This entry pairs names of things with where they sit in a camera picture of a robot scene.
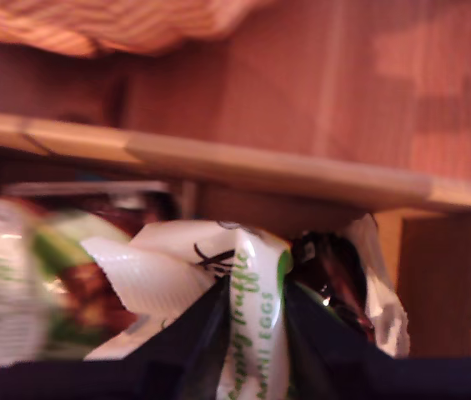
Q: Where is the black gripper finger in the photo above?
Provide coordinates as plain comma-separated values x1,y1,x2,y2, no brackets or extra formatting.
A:
283,277,403,366
88,282,232,364

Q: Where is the white Galaxy truffle eggs bag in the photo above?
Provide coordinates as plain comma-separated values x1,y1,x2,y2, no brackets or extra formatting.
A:
80,214,411,400
0,185,144,372

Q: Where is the brown cardboard box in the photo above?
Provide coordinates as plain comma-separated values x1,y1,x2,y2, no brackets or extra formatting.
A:
0,108,471,360

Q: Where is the woven wicker basket with handle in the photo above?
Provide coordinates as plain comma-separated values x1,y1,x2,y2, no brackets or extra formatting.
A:
0,0,280,58

